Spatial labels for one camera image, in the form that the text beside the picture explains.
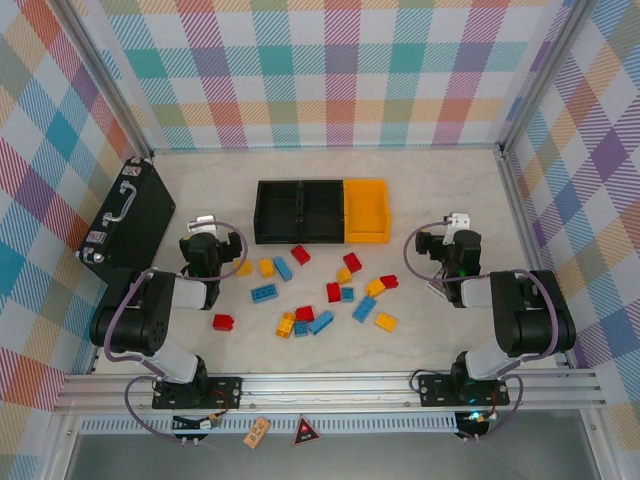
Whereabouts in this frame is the white printed card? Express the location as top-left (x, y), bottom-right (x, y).
top-left (426, 269), bottom-right (451, 301)

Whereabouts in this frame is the black plastic bin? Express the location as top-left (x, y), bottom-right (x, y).
top-left (253, 179), bottom-right (303, 246)
top-left (298, 179), bottom-right (347, 246)

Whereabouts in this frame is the yellow plastic bin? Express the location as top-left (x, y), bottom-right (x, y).
top-left (342, 178), bottom-right (390, 246)

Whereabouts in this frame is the yellow power connector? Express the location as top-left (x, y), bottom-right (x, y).
top-left (457, 410), bottom-right (494, 431)
top-left (172, 414), bottom-right (222, 432)

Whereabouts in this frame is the small wooden tag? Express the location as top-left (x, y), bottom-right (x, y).
top-left (243, 418), bottom-right (271, 448)

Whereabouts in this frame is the red triangle sign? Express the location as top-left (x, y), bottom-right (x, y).
top-left (292, 414), bottom-right (320, 446)

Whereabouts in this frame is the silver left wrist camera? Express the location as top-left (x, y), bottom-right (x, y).
top-left (187, 214), bottom-right (219, 234)

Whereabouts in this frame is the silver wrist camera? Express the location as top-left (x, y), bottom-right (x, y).
top-left (187, 214), bottom-right (219, 234)
top-left (446, 212), bottom-right (474, 246)

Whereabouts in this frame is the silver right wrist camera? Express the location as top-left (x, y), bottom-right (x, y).
top-left (446, 212), bottom-right (474, 246)

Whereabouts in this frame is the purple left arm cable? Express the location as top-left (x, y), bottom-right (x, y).
top-left (102, 222), bottom-right (251, 445)

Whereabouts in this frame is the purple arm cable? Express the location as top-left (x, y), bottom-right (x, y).
top-left (403, 219), bottom-right (559, 445)
top-left (102, 222), bottom-right (251, 445)

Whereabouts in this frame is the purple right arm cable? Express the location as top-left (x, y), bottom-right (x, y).
top-left (403, 219), bottom-right (559, 445)

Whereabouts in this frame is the aluminium side rail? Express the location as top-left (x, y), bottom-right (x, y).
top-left (492, 144), bottom-right (576, 371)

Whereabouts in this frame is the black case with silver handle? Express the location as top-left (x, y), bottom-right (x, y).
top-left (75, 157), bottom-right (177, 286)

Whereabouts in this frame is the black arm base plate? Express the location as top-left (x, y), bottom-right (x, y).
top-left (151, 374), bottom-right (245, 411)
top-left (417, 372), bottom-right (512, 407)

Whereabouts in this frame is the aluminium frame rail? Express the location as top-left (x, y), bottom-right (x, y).
top-left (52, 369), bottom-right (609, 415)

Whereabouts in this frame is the aluminium frame post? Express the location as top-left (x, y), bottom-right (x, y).
top-left (497, 0), bottom-right (601, 156)
top-left (59, 0), bottom-right (154, 159)

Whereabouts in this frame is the white slotted cable duct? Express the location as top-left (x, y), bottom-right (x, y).
top-left (79, 413), bottom-right (459, 435)

